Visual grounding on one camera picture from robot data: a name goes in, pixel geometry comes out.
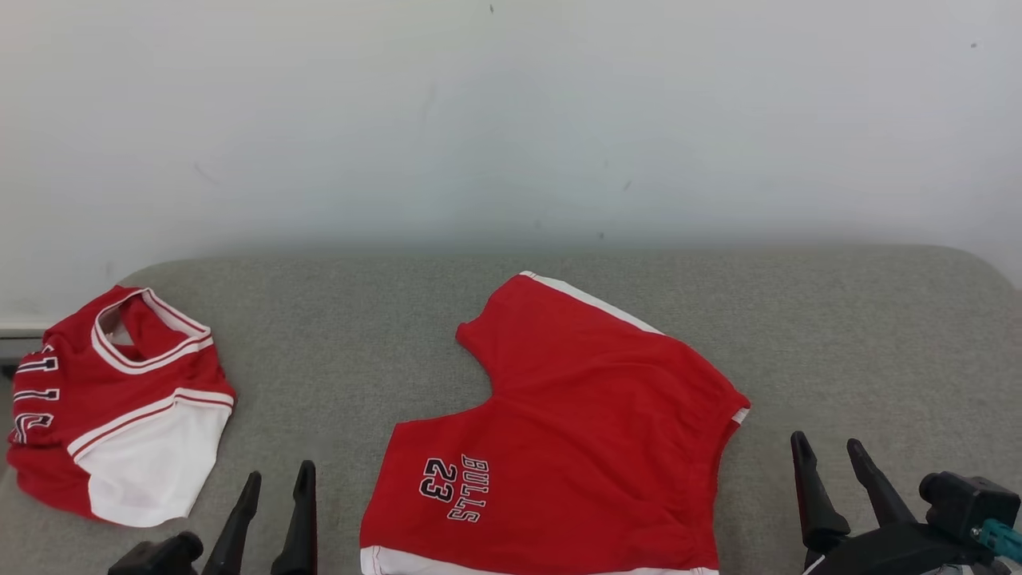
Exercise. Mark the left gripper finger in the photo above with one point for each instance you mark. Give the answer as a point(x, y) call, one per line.
point(235, 543)
point(299, 543)

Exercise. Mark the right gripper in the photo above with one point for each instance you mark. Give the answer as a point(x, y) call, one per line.
point(894, 555)

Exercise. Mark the red Bulls basketball jersey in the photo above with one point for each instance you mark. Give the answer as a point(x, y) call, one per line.
point(80, 399)

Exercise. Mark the red Bulls basketball shorts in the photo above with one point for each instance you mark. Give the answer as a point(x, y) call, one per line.
point(575, 415)

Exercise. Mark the grey fabric sofa seat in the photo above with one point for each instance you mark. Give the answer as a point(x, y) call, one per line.
point(335, 335)

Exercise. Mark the black round foot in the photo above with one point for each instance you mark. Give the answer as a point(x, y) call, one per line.
point(8, 371)

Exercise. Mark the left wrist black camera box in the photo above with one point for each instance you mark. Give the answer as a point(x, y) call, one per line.
point(156, 557)

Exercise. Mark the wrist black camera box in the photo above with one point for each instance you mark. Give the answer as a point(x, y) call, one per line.
point(962, 503)
point(156, 557)

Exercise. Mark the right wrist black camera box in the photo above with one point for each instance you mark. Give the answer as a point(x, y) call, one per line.
point(962, 503)

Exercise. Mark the white wall baseboard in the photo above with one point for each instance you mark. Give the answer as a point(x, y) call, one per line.
point(24, 327)

